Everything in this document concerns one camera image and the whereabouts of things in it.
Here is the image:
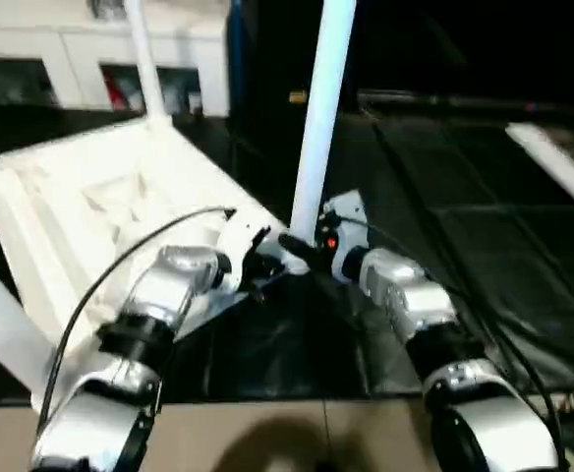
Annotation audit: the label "white compartment tray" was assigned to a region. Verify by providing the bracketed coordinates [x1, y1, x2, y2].
[0, 116, 313, 394]

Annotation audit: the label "small red bottle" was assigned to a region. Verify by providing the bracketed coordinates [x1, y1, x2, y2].
[106, 74, 129, 111]

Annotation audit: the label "silver crumpled object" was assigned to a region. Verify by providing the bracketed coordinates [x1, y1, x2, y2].
[88, 0, 126, 21]

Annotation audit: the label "long black bar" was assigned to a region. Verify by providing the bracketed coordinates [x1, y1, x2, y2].
[358, 90, 574, 117]

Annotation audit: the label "white glass-door cabinet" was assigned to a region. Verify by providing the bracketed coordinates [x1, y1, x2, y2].
[0, 0, 231, 114]

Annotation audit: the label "black work mat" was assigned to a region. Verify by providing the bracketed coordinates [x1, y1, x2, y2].
[0, 93, 574, 404]

